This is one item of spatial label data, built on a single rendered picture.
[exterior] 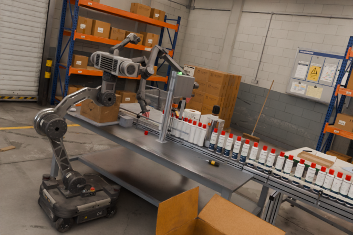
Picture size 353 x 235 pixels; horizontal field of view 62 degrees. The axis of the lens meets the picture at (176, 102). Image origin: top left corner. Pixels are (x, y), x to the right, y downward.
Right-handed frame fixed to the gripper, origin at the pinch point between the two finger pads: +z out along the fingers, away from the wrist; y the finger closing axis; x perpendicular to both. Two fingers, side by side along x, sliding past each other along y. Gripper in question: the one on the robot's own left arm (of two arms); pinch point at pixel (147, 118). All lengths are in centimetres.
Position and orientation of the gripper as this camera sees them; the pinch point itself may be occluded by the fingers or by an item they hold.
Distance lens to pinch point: 303.8
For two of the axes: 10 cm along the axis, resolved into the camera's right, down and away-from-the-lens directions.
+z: 3.6, 9.1, -2.0
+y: 5.7, -0.5, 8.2
